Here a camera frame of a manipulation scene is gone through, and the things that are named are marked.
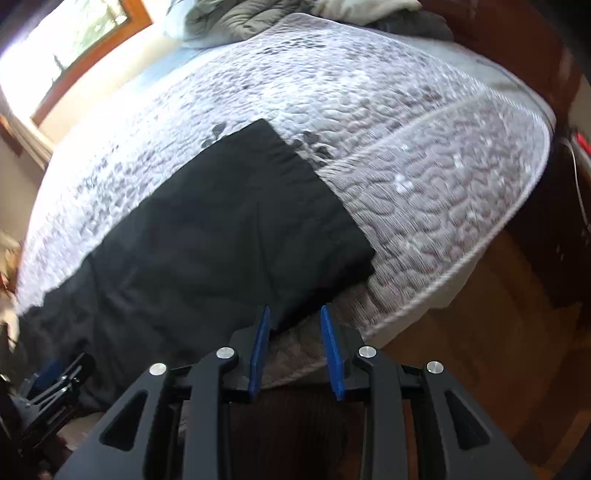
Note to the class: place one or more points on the red object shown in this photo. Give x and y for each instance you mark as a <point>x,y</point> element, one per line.
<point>584,141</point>

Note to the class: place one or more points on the black pants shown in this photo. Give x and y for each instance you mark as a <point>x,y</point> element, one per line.
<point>207,230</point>

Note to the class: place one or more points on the bed with grey quilted bedspread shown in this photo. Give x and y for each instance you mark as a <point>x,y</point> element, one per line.
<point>369,120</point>

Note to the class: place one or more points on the wooden framed window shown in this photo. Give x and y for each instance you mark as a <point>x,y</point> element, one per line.
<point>78,41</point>

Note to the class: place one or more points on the dark wooden headboard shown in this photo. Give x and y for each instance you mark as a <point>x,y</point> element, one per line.
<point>521,50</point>

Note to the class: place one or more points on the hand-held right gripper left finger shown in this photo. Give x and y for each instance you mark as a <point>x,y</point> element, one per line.
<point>257,350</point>

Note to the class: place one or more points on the beige curtain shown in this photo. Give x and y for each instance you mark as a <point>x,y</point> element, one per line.
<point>23,131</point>

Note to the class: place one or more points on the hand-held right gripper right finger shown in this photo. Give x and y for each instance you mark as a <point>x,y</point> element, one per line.
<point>330,350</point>

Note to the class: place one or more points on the grey duvet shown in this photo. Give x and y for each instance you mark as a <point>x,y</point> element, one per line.
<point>258,18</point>

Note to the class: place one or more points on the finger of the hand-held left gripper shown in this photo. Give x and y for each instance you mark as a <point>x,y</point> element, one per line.
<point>53,369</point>
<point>55,410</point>

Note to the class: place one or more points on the light blue pillow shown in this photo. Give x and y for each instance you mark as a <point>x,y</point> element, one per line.
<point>178,25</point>

